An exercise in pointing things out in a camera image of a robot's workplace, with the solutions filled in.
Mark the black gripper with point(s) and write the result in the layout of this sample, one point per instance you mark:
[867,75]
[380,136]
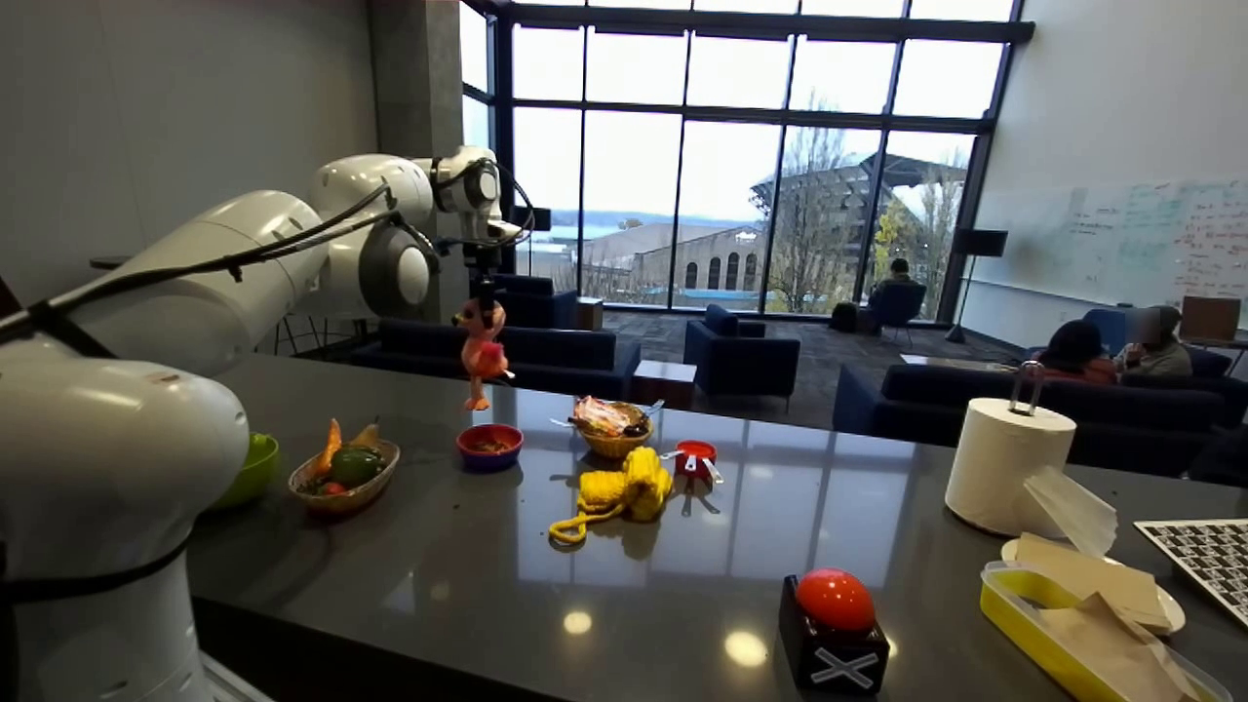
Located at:
[491,255]

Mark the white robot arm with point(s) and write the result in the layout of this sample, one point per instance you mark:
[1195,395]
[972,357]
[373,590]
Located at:
[120,428]

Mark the green toy pepper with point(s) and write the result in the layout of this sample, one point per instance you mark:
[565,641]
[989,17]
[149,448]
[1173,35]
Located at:
[356,465]

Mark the orange toy carrot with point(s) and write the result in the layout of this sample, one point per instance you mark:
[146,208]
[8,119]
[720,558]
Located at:
[324,455]

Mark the small red toy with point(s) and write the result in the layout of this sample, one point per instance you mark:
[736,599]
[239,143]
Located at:
[694,463]

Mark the red and blue small bowl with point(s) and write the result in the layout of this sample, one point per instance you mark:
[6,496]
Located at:
[487,444]

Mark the wicker basket with bread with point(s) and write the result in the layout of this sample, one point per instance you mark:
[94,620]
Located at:
[610,428]

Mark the wicker basket with vegetables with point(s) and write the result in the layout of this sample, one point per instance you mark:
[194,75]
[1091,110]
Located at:
[343,502]

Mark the dark blue armchair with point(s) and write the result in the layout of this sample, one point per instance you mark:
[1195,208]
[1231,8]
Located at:
[738,361]

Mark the green plastic bowl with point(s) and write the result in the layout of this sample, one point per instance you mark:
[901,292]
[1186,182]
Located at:
[255,476]

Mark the red button on black box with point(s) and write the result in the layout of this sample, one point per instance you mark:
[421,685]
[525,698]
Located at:
[833,636]

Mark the white paper towel roll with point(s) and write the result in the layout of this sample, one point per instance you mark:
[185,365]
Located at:
[1001,444]

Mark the person leaning over table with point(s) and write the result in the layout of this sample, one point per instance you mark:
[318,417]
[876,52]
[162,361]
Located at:
[1156,346]

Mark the dark blue couch back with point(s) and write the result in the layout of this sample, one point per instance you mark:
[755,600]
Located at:
[1153,428]

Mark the yellow tray with papers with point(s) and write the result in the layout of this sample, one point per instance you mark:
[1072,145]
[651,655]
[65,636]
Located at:
[1093,625]

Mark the checkered calibration board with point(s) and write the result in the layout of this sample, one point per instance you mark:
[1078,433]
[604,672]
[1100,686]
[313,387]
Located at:
[1212,550]

